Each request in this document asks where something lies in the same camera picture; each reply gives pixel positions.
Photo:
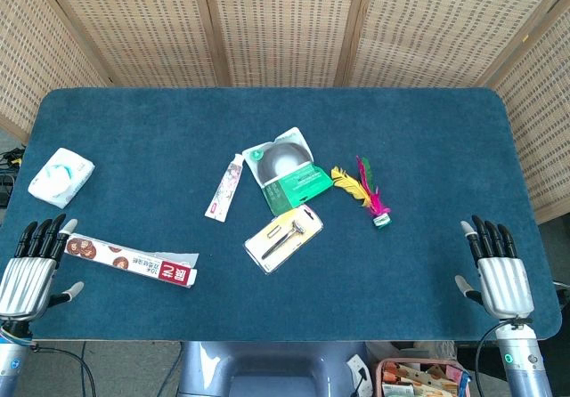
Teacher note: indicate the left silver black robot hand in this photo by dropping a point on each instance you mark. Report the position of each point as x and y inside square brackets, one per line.
[24, 281]

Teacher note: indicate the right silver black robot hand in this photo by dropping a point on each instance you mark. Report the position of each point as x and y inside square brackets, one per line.
[507, 286]

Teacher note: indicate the colourful feather shuttlecock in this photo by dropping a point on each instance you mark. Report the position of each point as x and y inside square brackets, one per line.
[352, 185]

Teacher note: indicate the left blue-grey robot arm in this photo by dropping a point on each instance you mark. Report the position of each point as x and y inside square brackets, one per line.
[11, 361]

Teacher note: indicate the blue felt table mat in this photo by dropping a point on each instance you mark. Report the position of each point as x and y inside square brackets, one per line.
[401, 281]

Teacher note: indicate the white tissue pack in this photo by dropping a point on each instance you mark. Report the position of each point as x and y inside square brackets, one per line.
[60, 179]

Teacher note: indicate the long red white carton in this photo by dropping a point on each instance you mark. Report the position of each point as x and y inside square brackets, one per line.
[133, 261]

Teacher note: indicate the pink storage basket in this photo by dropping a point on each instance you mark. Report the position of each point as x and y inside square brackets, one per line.
[418, 377]

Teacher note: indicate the woven bamboo screen panel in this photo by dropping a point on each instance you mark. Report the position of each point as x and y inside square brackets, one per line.
[133, 27]
[543, 125]
[26, 59]
[285, 27]
[445, 27]

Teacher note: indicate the white power strip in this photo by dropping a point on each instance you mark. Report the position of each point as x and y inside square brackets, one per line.
[358, 370]

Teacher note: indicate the blue-grey robot torso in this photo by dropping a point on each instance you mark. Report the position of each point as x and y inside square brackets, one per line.
[209, 370]

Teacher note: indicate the white printed tube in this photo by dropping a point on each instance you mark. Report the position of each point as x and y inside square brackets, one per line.
[225, 188]

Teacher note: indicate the razor blister pack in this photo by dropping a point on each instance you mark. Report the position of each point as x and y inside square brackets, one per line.
[282, 239]

